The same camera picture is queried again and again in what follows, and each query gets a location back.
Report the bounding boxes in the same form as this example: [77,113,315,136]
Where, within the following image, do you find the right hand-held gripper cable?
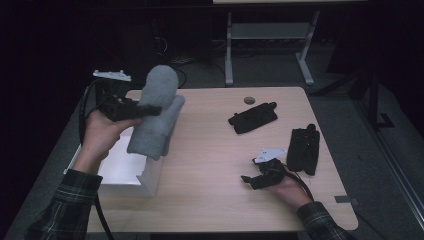
[282,165,315,202]

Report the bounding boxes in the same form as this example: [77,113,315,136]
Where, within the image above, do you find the person's left hand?
[72,109,144,175]

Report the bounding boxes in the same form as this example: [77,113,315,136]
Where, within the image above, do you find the person's right hand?
[265,175,313,212]

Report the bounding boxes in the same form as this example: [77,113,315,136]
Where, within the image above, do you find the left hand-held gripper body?
[92,69,141,123]

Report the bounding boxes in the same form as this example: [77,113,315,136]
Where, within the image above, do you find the black metal stand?
[313,66,396,132]

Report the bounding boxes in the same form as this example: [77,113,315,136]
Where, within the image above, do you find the grey knitted glove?
[162,95,186,158]
[126,64,180,162]

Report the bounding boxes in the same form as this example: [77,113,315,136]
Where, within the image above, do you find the black cables on floor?
[151,35,198,90]

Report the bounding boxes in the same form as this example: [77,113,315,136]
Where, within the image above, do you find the white box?
[63,127,165,198]

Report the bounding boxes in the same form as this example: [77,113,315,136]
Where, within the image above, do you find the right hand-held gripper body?
[251,147,288,185]

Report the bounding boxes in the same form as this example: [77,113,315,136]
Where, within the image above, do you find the aluminium rail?
[352,99,424,232]

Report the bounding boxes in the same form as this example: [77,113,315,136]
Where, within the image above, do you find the grey metal table frame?
[213,0,368,88]

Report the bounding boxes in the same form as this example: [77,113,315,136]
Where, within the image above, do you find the grey tape piece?
[333,195,360,206]

